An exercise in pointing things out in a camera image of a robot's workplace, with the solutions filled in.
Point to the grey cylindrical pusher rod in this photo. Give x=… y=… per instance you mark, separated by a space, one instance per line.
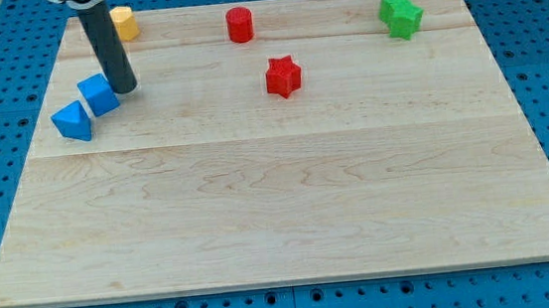
x=97 y=23

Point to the red star block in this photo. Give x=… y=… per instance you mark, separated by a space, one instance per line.
x=283 y=76

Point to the green star block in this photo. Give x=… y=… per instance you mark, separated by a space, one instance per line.
x=405 y=21

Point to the blue cube block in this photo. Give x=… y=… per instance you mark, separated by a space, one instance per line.
x=98 y=94

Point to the yellow hexagon block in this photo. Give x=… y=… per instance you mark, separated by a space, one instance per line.
x=125 y=23

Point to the blue triangle block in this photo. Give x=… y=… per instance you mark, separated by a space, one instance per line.
x=73 y=122

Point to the red cylinder block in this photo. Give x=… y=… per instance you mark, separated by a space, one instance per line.
x=239 y=24

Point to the wooden board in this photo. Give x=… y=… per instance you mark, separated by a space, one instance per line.
x=393 y=158

